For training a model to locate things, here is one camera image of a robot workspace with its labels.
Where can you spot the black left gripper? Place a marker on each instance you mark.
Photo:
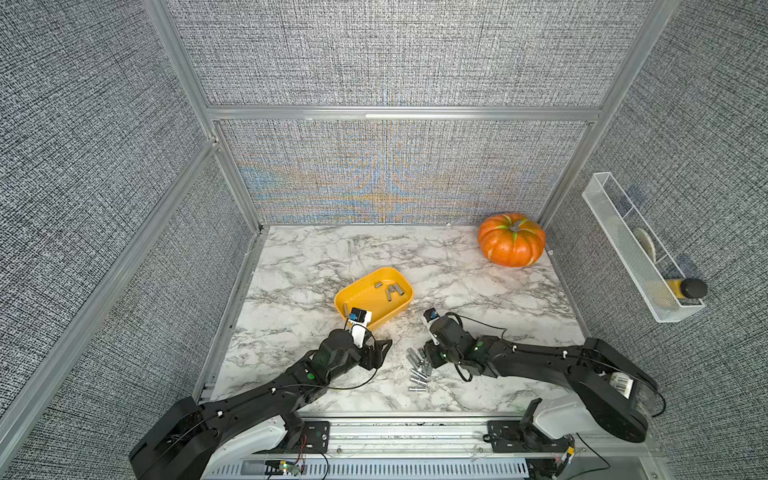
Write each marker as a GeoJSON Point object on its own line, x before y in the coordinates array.
{"type": "Point", "coordinates": [377, 358]}

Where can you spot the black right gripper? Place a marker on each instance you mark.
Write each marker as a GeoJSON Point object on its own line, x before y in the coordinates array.
{"type": "Point", "coordinates": [428, 350]}

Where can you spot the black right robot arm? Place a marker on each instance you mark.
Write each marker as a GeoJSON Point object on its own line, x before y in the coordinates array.
{"type": "Point", "coordinates": [617, 395]}

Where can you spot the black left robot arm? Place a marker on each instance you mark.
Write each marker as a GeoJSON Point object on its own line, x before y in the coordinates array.
{"type": "Point", "coordinates": [183, 441]}

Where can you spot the yellow plastic storage box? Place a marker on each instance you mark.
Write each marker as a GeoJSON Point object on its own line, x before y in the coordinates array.
{"type": "Point", "coordinates": [362, 294]}

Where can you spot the orange decorative pumpkin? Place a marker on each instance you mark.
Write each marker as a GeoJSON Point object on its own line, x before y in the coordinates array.
{"type": "Point", "coordinates": [511, 240]}

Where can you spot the white brush in shelf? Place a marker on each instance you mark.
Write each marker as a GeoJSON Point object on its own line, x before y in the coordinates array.
{"type": "Point", "coordinates": [646, 242]}

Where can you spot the yellow bottle with black cap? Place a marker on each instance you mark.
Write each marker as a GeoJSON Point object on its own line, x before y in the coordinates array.
{"type": "Point", "coordinates": [688, 288]}

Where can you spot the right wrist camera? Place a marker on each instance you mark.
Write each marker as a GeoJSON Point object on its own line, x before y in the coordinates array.
{"type": "Point", "coordinates": [430, 316]}

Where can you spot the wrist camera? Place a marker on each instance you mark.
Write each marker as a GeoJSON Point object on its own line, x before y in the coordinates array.
{"type": "Point", "coordinates": [358, 320]}
{"type": "Point", "coordinates": [430, 316]}

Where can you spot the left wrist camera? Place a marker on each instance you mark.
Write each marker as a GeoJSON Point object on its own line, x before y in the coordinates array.
{"type": "Point", "coordinates": [358, 320]}

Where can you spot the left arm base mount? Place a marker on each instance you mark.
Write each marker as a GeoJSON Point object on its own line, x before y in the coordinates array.
{"type": "Point", "coordinates": [313, 437]}

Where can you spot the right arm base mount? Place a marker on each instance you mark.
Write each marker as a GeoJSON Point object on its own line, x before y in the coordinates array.
{"type": "Point", "coordinates": [520, 436]}

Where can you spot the clear acrylic wall shelf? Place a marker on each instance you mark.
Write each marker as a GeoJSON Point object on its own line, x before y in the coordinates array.
{"type": "Point", "coordinates": [650, 265]}

